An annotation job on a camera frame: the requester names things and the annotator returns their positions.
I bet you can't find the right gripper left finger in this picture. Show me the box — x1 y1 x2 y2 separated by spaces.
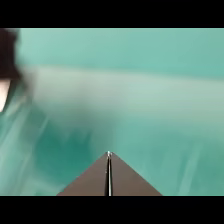
57 151 110 197

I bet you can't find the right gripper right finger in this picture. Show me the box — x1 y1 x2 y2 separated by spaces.
109 151 163 197

